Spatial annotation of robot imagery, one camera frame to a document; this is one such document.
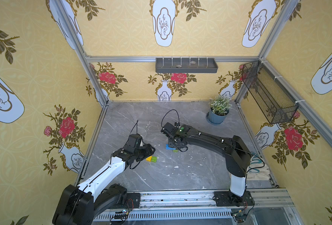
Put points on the aluminium front rail frame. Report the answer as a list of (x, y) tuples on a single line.
[(272, 207)]

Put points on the grey wall shelf tray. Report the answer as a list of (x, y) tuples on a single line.
[(202, 65)]

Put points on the potted plant blue pot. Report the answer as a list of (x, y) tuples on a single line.
[(219, 109)]

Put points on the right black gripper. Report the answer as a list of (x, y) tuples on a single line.
[(174, 142)]

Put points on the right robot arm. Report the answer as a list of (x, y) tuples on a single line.
[(234, 150)]

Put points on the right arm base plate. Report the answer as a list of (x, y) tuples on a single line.
[(227, 198)]

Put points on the blue long lego brick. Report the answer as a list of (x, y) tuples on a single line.
[(169, 148)]

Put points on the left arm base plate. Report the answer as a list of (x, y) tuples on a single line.
[(132, 201)]

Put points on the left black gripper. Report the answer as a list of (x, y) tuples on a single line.
[(146, 150)]

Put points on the black wire mesh basket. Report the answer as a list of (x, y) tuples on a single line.
[(273, 99)]

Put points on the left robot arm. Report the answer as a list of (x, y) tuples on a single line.
[(79, 205)]

